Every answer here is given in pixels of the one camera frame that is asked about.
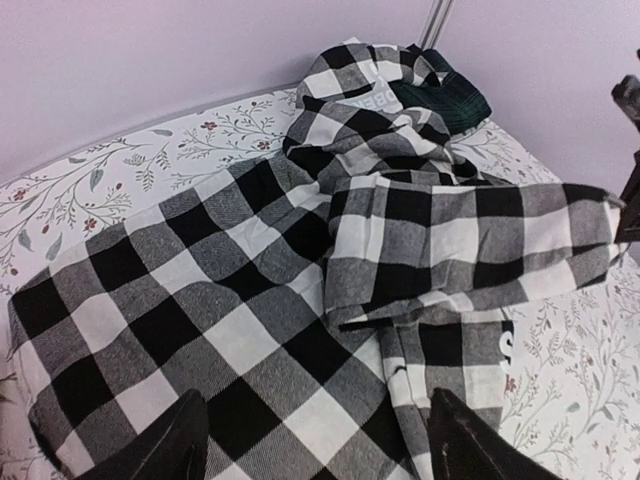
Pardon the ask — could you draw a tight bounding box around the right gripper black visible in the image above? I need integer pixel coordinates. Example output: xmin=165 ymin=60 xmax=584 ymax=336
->
xmin=609 ymin=47 xmax=640 ymax=246

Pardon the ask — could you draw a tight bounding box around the right aluminium frame post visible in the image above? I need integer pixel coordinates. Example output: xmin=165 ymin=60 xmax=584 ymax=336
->
xmin=418 ymin=0 xmax=455 ymax=50

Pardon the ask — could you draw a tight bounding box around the black white checkered shirt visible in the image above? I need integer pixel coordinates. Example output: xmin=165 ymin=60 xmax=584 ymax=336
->
xmin=8 ymin=41 xmax=627 ymax=479

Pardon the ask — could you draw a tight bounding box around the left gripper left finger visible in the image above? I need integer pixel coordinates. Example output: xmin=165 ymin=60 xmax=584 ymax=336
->
xmin=80 ymin=389 xmax=209 ymax=480

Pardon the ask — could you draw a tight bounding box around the floral patterned table mat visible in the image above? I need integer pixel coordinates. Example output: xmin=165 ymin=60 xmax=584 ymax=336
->
xmin=1 ymin=84 xmax=639 ymax=479

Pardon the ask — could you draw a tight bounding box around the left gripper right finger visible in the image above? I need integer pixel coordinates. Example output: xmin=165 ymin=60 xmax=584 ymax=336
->
xmin=427 ymin=388 xmax=559 ymax=480

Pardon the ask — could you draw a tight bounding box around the green plaid pleated skirt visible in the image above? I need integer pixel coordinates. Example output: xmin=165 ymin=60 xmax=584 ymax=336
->
xmin=390 ymin=45 xmax=492 ymax=136

